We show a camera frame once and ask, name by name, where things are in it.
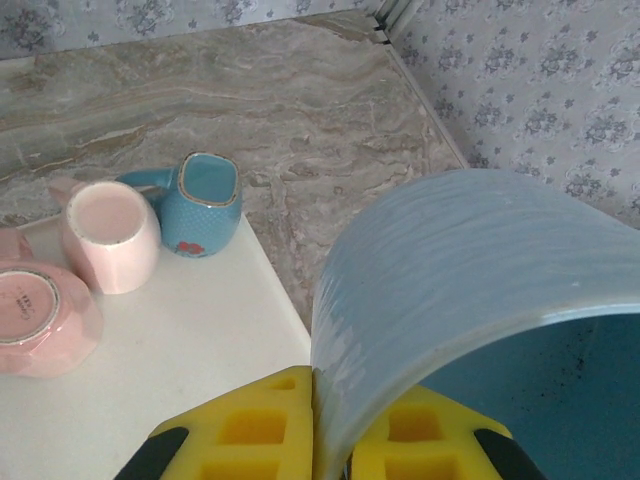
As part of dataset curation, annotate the aluminium frame post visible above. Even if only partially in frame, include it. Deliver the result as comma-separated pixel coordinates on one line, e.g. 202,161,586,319
372,0,419,47

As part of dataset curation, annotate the white plastic tray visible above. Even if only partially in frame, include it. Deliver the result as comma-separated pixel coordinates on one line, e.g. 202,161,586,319
0,212,326,480

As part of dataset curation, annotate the pale pink tall mug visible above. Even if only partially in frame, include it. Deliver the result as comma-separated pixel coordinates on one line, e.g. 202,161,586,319
48,175,162,296

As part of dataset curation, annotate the large light blue ribbed mug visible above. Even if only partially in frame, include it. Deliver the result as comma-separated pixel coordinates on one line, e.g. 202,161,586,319
309,168,640,480

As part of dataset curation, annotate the teal square mug red flower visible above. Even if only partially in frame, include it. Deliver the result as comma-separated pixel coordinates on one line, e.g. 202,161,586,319
114,152,244,260

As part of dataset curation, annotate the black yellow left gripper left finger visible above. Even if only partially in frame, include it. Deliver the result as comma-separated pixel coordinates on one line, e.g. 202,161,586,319
114,364,315,480

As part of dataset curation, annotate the pink faceted mug gold rim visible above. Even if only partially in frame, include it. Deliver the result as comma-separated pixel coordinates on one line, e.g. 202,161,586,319
0,264,105,379

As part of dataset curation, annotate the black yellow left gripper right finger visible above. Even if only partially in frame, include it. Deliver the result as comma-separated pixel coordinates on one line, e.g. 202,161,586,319
347,383,551,480

